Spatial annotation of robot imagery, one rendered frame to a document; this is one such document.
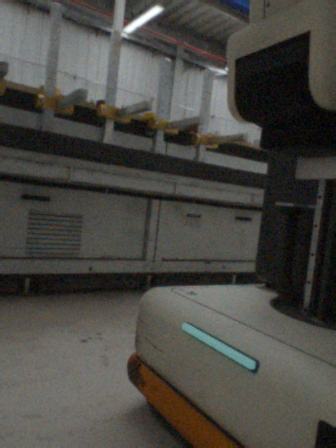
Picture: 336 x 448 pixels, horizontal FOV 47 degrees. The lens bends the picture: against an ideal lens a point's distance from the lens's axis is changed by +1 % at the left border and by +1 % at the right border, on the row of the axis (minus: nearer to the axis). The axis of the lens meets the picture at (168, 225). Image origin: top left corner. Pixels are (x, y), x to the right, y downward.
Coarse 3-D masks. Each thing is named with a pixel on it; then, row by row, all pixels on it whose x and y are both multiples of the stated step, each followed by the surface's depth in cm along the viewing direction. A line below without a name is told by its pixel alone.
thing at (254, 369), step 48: (192, 288) 92; (240, 288) 98; (144, 336) 85; (192, 336) 70; (240, 336) 63; (288, 336) 63; (144, 384) 82; (192, 384) 69; (240, 384) 59; (288, 384) 52; (192, 432) 67; (240, 432) 59; (288, 432) 51
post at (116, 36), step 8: (112, 32) 161; (120, 32) 161; (112, 40) 161; (120, 40) 162; (112, 48) 160; (120, 48) 162; (112, 56) 160; (112, 64) 161; (112, 72) 161; (112, 80) 161; (112, 88) 162; (112, 96) 162; (104, 104) 164; (112, 104) 162; (104, 120) 163; (112, 120) 163; (104, 128) 163; (112, 128) 164; (104, 136) 162; (112, 136) 164
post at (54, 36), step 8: (56, 8) 147; (56, 16) 147; (56, 24) 147; (56, 32) 148; (48, 40) 149; (56, 40) 148; (48, 48) 148; (56, 48) 148; (48, 56) 148; (56, 56) 148; (48, 64) 147; (56, 64) 149; (48, 72) 147; (56, 72) 149; (48, 80) 148; (48, 88) 148; (48, 112) 149; (48, 120) 149
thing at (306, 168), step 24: (288, 48) 62; (240, 72) 70; (264, 72) 64; (288, 72) 60; (240, 96) 70; (264, 96) 65; (288, 96) 62; (312, 96) 61; (264, 120) 70; (288, 120) 67; (312, 120) 64; (264, 144) 72; (288, 144) 68; (312, 144) 64; (312, 168) 79
